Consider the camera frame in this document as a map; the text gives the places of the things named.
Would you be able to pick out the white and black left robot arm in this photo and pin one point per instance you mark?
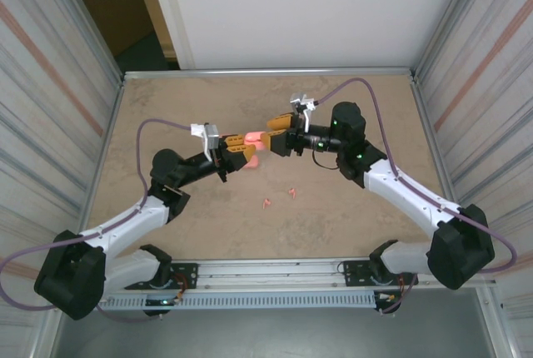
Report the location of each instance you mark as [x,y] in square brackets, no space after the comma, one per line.
[125,225]

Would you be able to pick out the aluminium side frame rail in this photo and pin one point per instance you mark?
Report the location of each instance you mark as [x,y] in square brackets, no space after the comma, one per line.
[442,166]
[102,166]

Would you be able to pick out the long aluminium table frame rail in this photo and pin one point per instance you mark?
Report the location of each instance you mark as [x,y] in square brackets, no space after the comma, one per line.
[266,73]

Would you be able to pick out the wide aluminium base mounting rail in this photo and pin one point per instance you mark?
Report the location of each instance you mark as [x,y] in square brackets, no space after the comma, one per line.
[270,270]

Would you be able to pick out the translucent corrugated enclosure panel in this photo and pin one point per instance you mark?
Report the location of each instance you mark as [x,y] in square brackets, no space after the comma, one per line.
[491,125]
[41,125]

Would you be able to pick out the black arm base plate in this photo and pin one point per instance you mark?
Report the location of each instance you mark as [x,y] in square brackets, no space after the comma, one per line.
[185,274]
[354,276]

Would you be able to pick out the brown wooden door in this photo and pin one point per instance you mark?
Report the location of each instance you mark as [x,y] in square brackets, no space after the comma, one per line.
[104,0]

